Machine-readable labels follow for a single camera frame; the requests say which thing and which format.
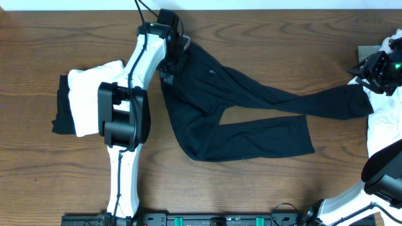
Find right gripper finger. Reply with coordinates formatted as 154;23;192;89
356;77;384;94
347;60;367;75

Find black leggings with red waistband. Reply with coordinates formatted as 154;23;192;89
158;40;374;163

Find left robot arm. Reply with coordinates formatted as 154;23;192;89
97;9;190;225

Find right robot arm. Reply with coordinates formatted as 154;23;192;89
299;30;401;225

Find grey cloth piece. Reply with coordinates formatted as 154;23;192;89
357;45;381;62

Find crumpled white shirt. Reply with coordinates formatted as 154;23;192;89
349;29;401;158

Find folded white garment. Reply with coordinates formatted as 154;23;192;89
67;60;124;137

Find folded black garment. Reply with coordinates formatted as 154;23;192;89
52;75;76;135

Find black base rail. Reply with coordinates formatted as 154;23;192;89
60;202;377;226

